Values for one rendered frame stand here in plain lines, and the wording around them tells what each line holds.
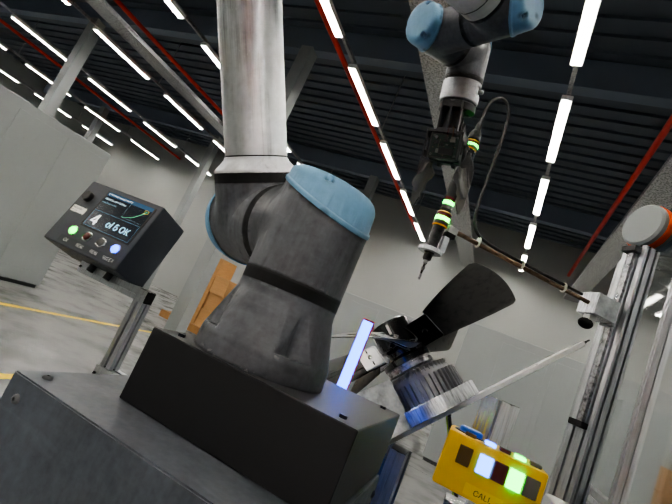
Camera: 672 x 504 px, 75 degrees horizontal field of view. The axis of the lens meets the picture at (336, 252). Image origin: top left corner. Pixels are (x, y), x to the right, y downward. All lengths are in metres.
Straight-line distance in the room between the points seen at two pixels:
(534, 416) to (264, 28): 6.39
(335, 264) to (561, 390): 6.35
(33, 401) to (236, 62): 0.43
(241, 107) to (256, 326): 0.29
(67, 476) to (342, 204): 0.34
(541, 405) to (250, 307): 6.36
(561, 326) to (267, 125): 13.20
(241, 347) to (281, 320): 0.05
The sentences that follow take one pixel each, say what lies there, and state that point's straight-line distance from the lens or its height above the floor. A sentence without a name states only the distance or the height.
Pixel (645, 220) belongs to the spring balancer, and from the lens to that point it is 1.81.
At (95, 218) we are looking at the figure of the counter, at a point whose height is 1.16.
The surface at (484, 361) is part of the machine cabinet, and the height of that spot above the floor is 1.58.
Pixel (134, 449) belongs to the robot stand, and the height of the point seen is 1.00.
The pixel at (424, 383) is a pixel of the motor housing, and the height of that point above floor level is 1.11.
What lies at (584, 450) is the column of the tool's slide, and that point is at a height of 1.11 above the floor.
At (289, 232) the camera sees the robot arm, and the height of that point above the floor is 1.22.
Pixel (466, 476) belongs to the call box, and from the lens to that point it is 0.82.
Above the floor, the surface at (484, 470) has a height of 1.04.
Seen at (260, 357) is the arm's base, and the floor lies 1.09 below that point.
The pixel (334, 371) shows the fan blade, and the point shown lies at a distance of 1.30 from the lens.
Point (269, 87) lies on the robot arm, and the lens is 0.60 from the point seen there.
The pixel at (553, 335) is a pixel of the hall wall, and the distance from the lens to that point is 13.56.
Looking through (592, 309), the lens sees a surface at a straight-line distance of 1.60.
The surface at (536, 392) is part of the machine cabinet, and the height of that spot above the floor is 1.45.
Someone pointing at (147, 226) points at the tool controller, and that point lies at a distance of 1.14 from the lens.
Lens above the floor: 1.14
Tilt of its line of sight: 9 degrees up
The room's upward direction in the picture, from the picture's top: 23 degrees clockwise
